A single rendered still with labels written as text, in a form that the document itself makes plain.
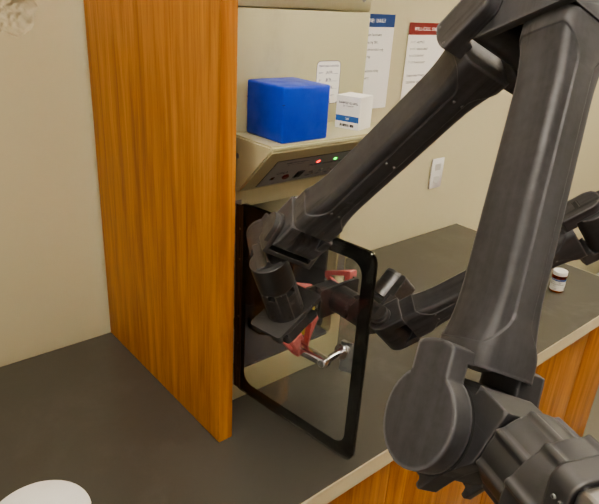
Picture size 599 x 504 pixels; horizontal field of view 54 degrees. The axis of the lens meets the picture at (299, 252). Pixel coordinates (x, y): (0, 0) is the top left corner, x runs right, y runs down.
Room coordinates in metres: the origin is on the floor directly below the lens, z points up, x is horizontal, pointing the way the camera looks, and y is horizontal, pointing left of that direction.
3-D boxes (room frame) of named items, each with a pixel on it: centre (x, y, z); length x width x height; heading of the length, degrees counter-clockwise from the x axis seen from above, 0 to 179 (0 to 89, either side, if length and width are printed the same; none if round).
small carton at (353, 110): (1.12, -0.09, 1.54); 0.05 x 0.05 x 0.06; 58
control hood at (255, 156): (1.06, -0.03, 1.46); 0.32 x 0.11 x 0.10; 132
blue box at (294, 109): (1.01, 0.03, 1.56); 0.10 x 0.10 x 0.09; 42
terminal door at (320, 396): (0.89, 0.00, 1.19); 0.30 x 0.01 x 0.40; 49
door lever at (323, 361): (0.82, -0.04, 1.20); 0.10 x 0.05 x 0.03; 49
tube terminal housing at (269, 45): (1.20, 0.09, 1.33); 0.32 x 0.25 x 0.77; 132
